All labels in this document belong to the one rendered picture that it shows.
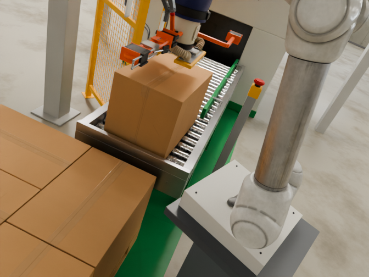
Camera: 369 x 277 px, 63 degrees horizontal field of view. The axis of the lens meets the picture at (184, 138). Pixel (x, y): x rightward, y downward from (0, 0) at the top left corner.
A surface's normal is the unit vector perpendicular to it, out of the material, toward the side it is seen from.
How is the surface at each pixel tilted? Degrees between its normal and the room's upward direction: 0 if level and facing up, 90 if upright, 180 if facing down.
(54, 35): 90
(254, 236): 100
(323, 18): 84
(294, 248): 0
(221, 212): 3
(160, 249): 0
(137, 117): 90
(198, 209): 90
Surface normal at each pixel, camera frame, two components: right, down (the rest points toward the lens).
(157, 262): 0.29, -0.79
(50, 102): -0.30, 0.45
